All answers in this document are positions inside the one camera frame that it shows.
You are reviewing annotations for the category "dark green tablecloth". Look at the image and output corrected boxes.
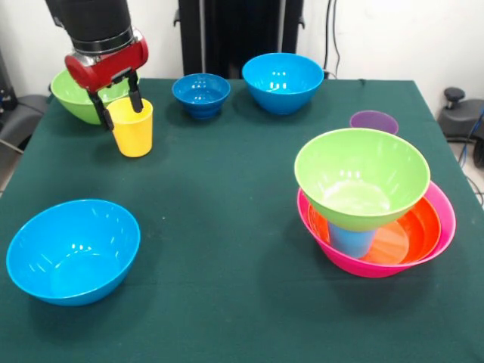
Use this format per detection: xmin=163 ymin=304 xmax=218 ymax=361
xmin=0 ymin=78 xmax=484 ymax=363

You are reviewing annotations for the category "large pink plastic bowl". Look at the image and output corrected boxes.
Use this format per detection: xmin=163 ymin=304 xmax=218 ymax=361
xmin=296 ymin=181 xmax=457 ymax=279

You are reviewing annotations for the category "black device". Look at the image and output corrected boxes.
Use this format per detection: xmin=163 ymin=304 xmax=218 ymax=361
xmin=0 ymin=48 xmax=17 ymax=114

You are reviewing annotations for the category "black equipment with knob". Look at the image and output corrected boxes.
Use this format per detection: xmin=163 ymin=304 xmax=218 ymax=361
xmin=437 ymin=87 xmax=484 ymax=169

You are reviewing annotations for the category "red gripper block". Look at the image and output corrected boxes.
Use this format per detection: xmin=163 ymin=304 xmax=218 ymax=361
xmin=64 ymin=29 xmax=150 ymax=132

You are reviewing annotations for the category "black wall cable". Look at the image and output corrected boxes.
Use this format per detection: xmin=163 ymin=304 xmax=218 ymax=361
xmin=324 ymin=0 xmax=342 ymax=79

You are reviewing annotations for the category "small dark blue bowl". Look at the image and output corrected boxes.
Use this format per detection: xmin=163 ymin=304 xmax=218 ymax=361
xmin=172 ymin=73 xmax=231 ymax=120

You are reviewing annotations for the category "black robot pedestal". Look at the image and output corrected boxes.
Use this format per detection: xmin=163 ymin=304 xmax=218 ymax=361
xmin=173 ymin=0 xmax=306 ymax=79

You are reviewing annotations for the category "light blue plastic bowl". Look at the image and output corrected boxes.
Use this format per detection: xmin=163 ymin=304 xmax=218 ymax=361
xmin=6 ymin=199 xmax=141 ymax=307
xmin=241 ymin=52 xmax=325 ymax=116

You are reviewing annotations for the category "grey chair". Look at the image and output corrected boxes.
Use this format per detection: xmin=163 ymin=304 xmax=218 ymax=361
xmin=0 ymin=94 xmax=50 ymax=154

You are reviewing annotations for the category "yellow plastic cup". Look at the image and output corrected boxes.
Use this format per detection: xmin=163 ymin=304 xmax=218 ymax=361
xmin=107 ymin=98 xmax=154 ymax=158

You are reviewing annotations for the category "purple plastic cup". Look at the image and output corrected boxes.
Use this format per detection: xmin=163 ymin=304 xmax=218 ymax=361
xmin=349 ymin=110 xmax=400 ymax=136

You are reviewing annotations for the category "blue cable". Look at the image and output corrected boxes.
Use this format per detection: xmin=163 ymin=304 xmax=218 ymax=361
xmin=458 ymin=107 xmax=484 ymax=168

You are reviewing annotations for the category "green plastic bowl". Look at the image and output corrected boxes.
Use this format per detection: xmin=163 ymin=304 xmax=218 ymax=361
xmin=51 ymin=69 xmax=141 ymax=126
xmin=293 ymin=127 xmax=432 ymax=233

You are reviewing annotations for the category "light blue plastic cup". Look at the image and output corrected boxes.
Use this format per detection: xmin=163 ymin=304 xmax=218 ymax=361
xmin=327 ymin=222 xmax=376 ymax=259

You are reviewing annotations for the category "orange plastic bowl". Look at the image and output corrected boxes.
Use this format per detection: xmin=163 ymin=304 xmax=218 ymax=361
xmin=307 ymin=196 xmax=442 ymax=265

